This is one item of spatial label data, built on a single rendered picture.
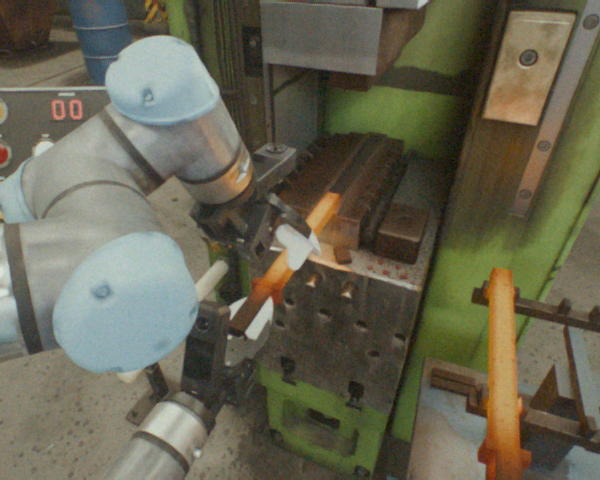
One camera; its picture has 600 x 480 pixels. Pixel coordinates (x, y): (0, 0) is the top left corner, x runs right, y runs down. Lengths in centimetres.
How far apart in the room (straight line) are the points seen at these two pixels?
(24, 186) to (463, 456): 77
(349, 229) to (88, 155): 59
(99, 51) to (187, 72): 503
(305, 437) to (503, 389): 95
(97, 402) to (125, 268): 166
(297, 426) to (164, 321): 126
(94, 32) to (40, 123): 434
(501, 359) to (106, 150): 54
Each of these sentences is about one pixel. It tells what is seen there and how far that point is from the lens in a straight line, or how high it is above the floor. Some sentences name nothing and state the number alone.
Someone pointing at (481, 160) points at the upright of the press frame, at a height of 110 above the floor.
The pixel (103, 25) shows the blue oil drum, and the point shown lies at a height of 62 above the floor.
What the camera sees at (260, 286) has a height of 102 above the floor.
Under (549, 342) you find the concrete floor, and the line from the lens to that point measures 216.
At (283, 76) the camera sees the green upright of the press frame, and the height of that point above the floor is 118.
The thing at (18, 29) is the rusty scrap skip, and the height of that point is 36.
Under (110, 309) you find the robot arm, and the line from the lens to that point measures 23.
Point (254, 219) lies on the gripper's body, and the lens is 49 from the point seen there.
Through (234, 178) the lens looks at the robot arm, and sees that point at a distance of 41.
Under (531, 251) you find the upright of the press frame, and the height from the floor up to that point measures 91.
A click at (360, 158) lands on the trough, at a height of 99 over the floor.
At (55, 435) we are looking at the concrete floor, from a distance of 186.
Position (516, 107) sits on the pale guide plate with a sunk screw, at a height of 121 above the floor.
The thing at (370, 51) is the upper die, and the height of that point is 131.
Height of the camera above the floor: 146
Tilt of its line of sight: 38 degrees down
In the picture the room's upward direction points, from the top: straight up
